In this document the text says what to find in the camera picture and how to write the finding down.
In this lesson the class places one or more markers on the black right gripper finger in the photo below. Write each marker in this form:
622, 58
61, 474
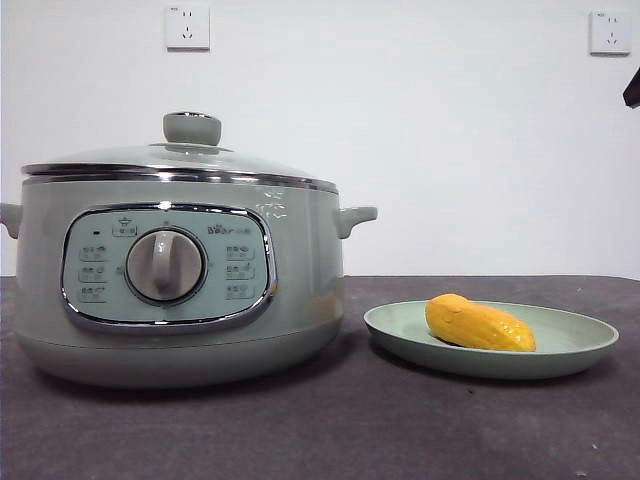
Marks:
634, 92

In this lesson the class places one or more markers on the yellow corn cob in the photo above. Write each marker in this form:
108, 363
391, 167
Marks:
475, 322

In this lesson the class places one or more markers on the glass lid with green knob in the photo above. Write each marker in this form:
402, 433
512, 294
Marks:
192, 129

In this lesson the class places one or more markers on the pale green round plate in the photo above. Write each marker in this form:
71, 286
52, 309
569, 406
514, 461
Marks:
400, 330

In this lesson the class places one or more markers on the pale green electric steamer pot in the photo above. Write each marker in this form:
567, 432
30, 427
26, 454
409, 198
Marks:
300, 280

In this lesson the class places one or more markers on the grey round control dial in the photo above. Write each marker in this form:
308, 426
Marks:
165, 266

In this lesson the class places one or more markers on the white wall socket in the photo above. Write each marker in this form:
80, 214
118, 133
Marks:
188, 27
610, 32

